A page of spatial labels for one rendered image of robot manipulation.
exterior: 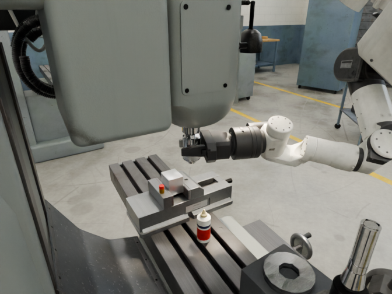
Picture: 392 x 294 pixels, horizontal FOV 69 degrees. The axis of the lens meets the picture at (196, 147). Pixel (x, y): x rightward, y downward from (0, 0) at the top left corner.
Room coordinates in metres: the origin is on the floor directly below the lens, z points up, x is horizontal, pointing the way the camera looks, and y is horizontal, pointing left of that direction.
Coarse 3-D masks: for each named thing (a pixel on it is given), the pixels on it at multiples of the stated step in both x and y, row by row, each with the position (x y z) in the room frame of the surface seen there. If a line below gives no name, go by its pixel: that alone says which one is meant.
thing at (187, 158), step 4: (200, 140) 0.68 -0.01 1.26; (184, 144) 0.67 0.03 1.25; (188, 144) 0.66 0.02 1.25; (192, 144) 0.66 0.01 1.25; (196, 144) 0.66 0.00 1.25; (200, 144) 0.68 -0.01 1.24; (184, 156) 0.67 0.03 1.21; (188, 156) 0.66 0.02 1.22; (188, 160) 0.66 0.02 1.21; (192, 160) 0.66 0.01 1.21; (196, 160) 0.66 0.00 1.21
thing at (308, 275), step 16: (272, 256) 0.40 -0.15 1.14; (288, 256) 0.40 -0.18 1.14; (256, 272) 0.38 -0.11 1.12; (272, 272) 0.37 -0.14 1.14; (288, 272) 0.38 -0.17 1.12; (304, 272) 0.37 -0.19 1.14; (320, 272) 0.38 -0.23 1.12; (240, 288) 0.38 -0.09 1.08; (256, 288) 0.35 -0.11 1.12; (272, 288) 0.34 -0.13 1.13; (288, 288) 0.33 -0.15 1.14; (304, 288) 0.33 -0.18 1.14; (320, 288) 0.34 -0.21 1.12
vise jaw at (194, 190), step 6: (186, 174) 0.86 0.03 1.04; (186, 180) 0.82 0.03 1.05; (192, 180) 0.83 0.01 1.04; (186, 186) 0.79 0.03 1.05; (192, 186) 0.78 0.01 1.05; (198, 186) 0.78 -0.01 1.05; (186, 192) 0.77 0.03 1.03; (192, 192) 0.77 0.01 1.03; (198, 192) 0.78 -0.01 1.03; (192, 198) 0.77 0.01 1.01
